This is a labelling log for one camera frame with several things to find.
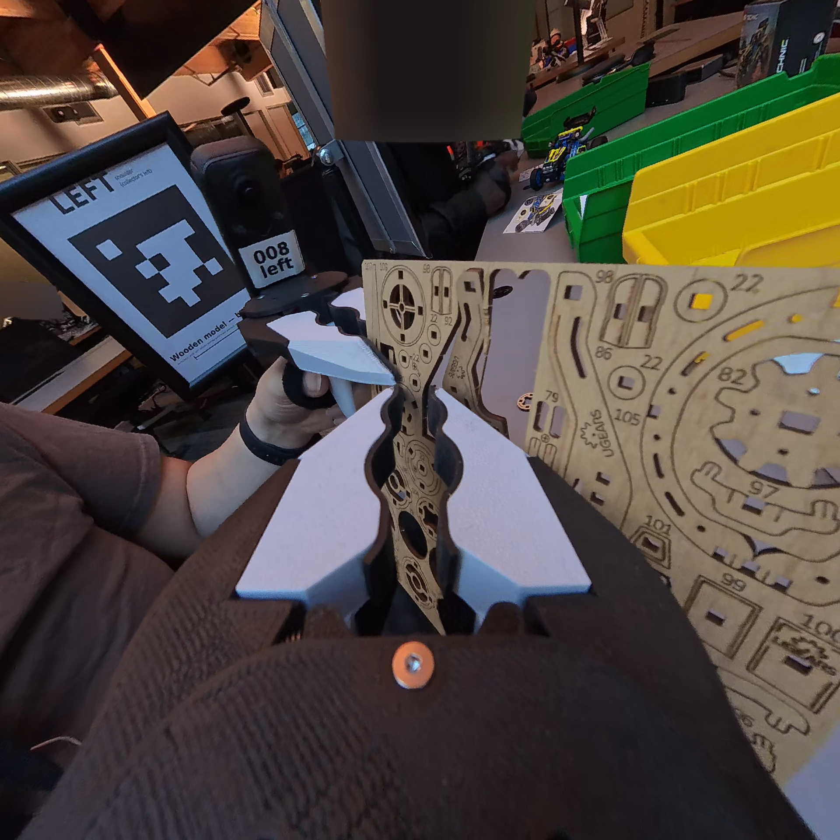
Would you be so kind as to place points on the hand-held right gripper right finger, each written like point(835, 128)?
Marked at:
point(512, 525)

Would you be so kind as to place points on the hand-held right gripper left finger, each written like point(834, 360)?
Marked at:
point(315, 525)

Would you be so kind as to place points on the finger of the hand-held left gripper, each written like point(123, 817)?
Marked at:
point(351, 303)
point(328, 351)

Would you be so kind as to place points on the laser-cut wooden parts sheet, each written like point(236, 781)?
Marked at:
point(814, 282)

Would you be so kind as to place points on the person's left hand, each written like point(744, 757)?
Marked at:
point(269, 413)

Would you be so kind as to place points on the black wristband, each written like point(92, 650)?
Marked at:
point(262, 453)

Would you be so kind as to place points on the black framed marker sign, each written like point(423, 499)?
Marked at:
point(131, 262)

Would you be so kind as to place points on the black handheld controller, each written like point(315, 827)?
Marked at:
point(476, 161)

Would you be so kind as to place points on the printed buggy picture card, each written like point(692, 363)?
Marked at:
point(531, 213)

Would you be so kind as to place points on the person's brown shirt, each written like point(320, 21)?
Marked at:
point(65, 558)

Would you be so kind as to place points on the blue yellow toy buggy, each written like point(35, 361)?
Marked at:
point(558, 157)

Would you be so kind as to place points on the nested green plastic bins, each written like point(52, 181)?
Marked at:
point(597, 229)

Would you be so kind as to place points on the green plastic bin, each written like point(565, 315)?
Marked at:
point(590, 108)

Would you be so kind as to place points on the black rectangular case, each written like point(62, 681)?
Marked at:
point(669, 88)

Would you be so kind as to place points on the nested yellow plastic bins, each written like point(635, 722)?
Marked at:
point(722, 197)

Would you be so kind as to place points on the black toy kit box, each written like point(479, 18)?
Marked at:
point(787, 46)

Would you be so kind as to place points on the grey metal frame panel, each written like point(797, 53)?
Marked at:
point(295, 65)

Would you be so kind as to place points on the silver ventilation duct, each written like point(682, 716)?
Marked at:
point(52, 92)

